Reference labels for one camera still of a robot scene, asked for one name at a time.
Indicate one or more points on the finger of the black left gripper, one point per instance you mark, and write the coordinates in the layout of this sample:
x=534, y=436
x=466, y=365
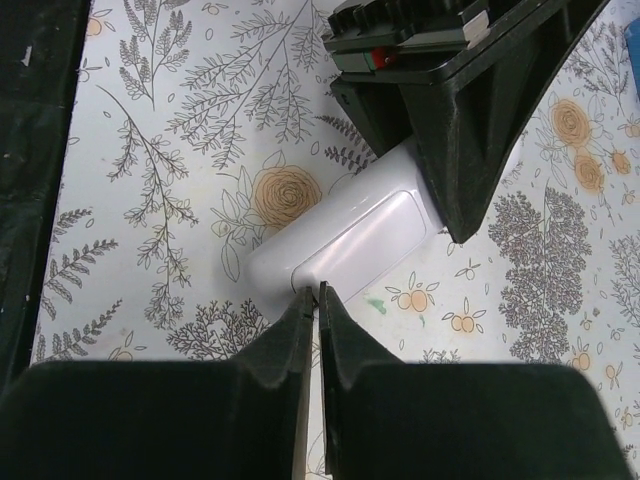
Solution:
x=468, y=113
x=377, y=111

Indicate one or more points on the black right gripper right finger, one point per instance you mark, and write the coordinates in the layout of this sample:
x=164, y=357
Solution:
x=388, y=419

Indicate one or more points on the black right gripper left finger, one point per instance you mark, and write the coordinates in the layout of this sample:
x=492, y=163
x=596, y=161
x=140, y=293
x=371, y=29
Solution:
x=241, y=418

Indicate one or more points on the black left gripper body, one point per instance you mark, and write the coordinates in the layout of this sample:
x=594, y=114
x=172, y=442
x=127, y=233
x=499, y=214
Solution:
x=395, y=43

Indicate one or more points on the white remote control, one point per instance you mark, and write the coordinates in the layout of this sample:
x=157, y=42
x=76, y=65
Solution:
x=269, y=268

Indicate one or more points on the white battery cover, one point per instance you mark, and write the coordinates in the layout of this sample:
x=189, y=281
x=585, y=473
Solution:
x=366, y=250

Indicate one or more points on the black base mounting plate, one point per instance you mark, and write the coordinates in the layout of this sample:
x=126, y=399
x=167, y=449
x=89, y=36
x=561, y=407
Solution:
x=41, y=49

